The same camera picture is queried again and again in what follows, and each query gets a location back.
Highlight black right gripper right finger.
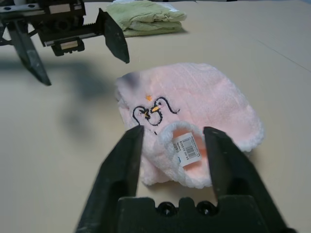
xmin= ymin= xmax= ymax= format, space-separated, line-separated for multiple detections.
xmin=203 ymin=126 xmax=287 ymax=233

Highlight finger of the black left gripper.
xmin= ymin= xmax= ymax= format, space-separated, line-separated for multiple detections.
xmin=7 ymin=19 xmax=52 ymax=86
xmin=96 ymin=8 xmax=130 ymax=65

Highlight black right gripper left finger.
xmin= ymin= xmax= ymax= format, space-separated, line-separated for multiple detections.
xmin=75 ymin=125 xmax=145 ymax=233

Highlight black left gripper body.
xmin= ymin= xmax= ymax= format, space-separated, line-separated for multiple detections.
xmin=0 ymin=0 xmax=100 ymax=57

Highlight pink towel with white trim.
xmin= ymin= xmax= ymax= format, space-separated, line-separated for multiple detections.
xmin=114 ymin=62 xmax=265 ymax=189

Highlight green folded towel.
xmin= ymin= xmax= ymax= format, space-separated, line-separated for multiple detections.
xmin=105 ymin=0 xmax=188 ymax=38

